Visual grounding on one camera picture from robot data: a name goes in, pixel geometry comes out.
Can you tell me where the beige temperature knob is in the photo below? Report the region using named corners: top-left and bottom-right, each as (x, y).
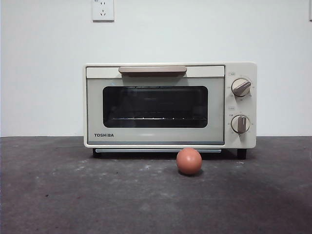
top-left (231, 78), bottom-right (252, 97)

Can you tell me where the metal wire oven rack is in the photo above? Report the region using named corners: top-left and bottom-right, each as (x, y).
top-left (112, 117), bottom-right (207, 121)

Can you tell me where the brown egg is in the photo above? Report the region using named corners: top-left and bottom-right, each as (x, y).
top-left (176, 147), bottom-right (203, 176)

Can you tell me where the beige oven door handle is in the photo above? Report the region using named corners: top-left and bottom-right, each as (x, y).
top-left (118, 65), bottom-right (188, 78)

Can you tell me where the white wall socket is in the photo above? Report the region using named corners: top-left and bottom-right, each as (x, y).
top-left (92, 0), bottom-right (115, 22)

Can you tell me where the cream Toshiba toaster oven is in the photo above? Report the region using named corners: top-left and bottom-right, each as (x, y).
top-left (83, 61), bottom-right (257, 160)

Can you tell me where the beige timer knob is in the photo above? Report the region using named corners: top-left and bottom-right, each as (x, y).
top-left (231, 115), bottom-right (251, 134)

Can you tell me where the glass oven door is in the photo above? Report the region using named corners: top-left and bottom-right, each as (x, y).
top-left (85, 65), bottom-right (225, 146)

